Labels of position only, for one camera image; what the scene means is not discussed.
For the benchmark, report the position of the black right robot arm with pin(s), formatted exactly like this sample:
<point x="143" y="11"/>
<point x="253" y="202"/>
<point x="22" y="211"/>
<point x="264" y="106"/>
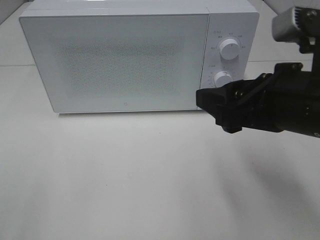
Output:
<point x="287" y="99"/>

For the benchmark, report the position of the white control knob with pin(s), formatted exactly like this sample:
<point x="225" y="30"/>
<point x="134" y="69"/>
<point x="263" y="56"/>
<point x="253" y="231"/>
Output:
<point x="222" y="78"/>
<point x="229" y="48"/>

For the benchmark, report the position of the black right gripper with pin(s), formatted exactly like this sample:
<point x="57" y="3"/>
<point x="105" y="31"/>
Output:
<point x="286" y="100"/>

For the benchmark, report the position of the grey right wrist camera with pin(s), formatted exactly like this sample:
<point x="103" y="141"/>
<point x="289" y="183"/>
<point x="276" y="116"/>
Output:
<point x="286" y="27"/>

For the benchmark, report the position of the white microwave door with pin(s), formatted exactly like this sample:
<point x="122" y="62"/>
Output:
<point x="91" y="64"/>

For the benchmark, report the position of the white microwave oven body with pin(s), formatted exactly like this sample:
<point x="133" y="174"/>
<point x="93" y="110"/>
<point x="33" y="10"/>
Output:
<point x="226" y="18"/>

